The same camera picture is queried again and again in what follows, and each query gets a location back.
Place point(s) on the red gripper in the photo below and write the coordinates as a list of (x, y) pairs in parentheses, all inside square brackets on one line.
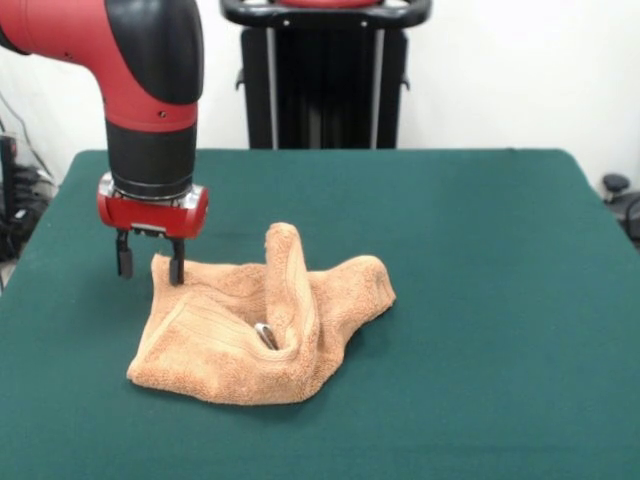
[(150, 215)]

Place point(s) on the tan terry towel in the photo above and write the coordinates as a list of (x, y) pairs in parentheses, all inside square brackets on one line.
[(210, 360)]

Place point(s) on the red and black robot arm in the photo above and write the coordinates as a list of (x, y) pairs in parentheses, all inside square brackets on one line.
[(150, 150)]

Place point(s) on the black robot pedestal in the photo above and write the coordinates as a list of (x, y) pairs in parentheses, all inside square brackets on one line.
[(325, 75)]

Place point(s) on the dark green table cloth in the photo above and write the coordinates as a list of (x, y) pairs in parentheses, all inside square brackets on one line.
[(475, 325)]

